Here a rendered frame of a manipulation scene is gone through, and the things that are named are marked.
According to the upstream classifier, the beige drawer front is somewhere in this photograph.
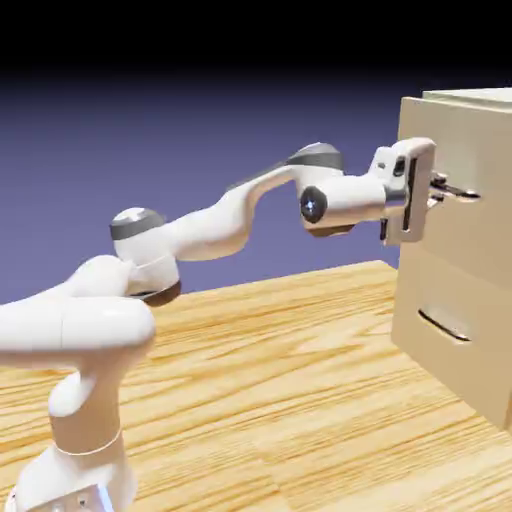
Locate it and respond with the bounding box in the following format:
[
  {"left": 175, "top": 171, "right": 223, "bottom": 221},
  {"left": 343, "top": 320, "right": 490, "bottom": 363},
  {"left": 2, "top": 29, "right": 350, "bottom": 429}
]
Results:
[
  {"left": 390, "top": 243, "right": 512, "bottom": 433},
  {"left": 396, "top": 95, "right": 512, "bottom": 281}
]

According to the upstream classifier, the curved silver drawer handle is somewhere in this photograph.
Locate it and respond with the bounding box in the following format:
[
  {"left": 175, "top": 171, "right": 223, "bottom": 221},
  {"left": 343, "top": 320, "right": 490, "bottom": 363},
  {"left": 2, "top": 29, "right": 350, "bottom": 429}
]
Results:
[
  {"left": 433, "top": 180, "right": 482, "bottom": 202},
  {"left": 417, "top": 308, "right": 473, "bottom": 344}
]

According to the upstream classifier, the beige wooden cabinet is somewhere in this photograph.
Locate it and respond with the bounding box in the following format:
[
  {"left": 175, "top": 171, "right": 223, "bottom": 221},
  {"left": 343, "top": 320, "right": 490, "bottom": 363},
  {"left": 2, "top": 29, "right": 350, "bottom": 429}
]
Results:
[{"left": 390, "top": 86, "right": 512, "bottom": 433}]

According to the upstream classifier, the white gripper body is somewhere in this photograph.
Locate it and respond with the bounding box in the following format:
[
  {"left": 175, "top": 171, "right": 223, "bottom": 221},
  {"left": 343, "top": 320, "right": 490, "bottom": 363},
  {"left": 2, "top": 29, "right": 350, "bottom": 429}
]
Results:
[{"left": 379, "top": 136, "right": 438, "bottom": 246}]

